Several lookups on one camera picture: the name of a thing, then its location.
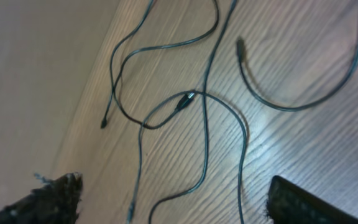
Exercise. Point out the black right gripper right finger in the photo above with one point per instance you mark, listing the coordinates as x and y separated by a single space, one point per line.
288 203

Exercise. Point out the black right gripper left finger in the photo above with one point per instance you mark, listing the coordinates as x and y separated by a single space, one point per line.
55 202

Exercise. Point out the brown cardboard back panel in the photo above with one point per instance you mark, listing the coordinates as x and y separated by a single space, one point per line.
47 51

